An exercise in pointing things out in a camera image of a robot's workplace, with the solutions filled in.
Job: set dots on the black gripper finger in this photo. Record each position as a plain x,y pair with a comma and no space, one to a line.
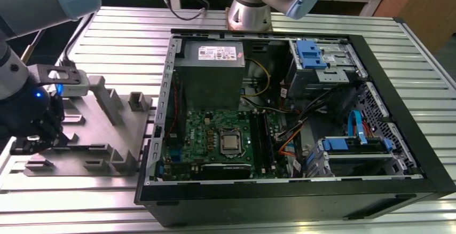
30,146
56,127

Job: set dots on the black PC case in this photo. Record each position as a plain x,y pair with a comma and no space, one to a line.
250,204

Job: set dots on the black graphics card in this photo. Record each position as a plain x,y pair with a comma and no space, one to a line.
224,170

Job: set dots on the grey parts rack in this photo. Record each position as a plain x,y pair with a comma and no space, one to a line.
99,127

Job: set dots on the metal drive cage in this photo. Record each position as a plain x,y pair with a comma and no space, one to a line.
335,79

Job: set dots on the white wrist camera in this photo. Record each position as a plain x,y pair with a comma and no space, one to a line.
76,89

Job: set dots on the grey power supply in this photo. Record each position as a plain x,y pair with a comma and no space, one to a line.
210,84

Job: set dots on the hard disk in blue carrier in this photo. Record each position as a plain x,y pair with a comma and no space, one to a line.
335,144

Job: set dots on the metal disk bay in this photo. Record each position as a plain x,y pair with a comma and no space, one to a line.
356,159

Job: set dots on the silver CPU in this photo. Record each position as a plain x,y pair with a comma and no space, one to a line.
231,141

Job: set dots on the blue plastic drive latch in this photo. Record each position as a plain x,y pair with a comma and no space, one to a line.
310,55

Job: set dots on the green motherboard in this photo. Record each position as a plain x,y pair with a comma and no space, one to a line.
199,127

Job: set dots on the black RAM slot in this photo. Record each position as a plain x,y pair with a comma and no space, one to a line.
264,137
254,137
259,137

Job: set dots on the brown cabinet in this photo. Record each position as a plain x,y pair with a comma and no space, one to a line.
427,9

